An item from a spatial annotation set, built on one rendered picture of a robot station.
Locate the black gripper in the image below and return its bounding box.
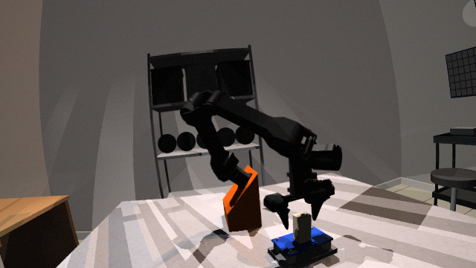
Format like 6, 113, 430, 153
263, 168, 335, 230

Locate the blue board with square handle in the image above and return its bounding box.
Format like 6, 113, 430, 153
271, 211, 333, 258

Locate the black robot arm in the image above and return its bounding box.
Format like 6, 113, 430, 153
180, 90, 342, 204

